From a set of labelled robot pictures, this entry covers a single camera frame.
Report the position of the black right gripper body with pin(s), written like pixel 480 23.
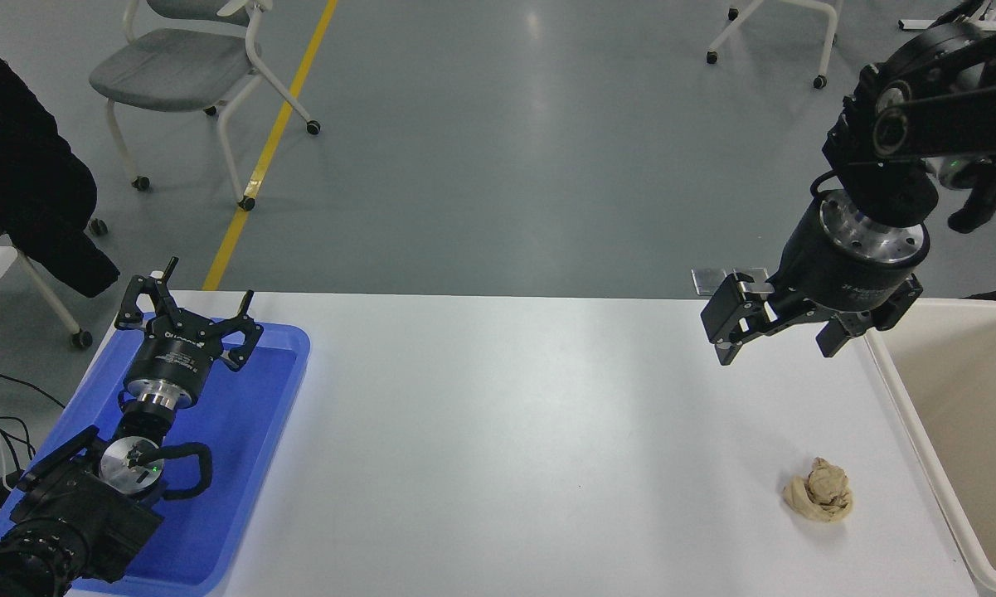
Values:
pixel 829 274

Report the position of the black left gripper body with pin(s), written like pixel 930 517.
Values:
pixel 174 355

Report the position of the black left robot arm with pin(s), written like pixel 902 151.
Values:
pixel 75 518

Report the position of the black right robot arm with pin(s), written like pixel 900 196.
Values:
pixel 945 124

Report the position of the metal floor plate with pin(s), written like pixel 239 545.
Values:
pixel 705 280
pixel 755 272

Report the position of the blue plastic tray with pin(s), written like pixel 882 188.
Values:
pixel 240 431

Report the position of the white chair with castors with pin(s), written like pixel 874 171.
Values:
pixel 50 303

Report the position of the large pale plastic bin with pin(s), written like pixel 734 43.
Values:
pixel 954 390

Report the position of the person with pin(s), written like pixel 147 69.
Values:
pixel 17 174

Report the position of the white leg wheeled chair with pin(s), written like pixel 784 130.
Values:
pixel 821 41

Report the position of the grey seat white frame chair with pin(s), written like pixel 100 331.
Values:
pixel 174 70

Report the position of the white desk base frame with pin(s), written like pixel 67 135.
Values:
pixel 912 23

